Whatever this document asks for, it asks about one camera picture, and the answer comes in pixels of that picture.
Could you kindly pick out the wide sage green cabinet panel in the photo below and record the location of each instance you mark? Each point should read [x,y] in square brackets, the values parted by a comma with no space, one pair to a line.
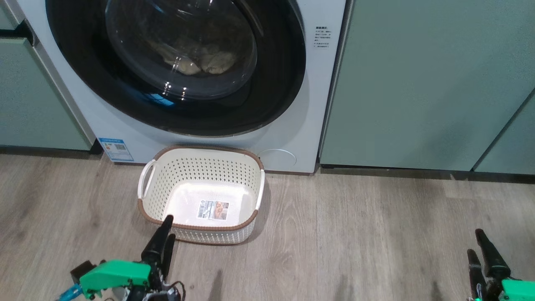
[418,83]

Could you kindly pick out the white front-load washing machine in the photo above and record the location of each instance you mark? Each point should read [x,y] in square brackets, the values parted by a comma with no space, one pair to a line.
[288,108]

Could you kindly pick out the narrow sage green cabinet panel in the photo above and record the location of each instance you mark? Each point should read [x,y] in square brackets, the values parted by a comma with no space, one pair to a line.
[514,146]

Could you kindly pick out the cream perforated basket brown rim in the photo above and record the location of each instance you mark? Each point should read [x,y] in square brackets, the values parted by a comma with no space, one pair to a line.
[196,167]

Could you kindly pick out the blue energy label sticker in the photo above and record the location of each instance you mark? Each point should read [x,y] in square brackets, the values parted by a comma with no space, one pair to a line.
[117,150]

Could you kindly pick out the paper product label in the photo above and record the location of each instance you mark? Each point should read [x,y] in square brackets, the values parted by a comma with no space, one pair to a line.
[213,210]

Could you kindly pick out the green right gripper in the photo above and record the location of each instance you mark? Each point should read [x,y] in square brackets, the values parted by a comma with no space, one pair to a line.
[518,290]

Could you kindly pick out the round drain filter cover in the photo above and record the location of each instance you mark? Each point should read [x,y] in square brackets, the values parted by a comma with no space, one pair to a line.
[278,161]

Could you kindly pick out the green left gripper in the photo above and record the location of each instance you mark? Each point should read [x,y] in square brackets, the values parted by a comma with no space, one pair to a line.
[115,274]

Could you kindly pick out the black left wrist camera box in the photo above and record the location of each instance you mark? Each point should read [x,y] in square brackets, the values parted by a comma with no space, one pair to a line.
[81,271]

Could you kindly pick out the sage green cabinet black gap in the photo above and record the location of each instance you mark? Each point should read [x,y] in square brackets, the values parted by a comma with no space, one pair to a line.
[29,96]

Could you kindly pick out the washing machine glass door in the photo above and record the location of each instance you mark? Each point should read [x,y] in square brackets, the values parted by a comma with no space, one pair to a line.
[83,62]

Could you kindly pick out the small black text sticker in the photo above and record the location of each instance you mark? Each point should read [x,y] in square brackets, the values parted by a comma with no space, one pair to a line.
[322,37]

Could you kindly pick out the cream yellow printed garment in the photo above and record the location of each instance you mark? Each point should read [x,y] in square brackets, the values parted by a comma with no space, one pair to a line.
[211,60]

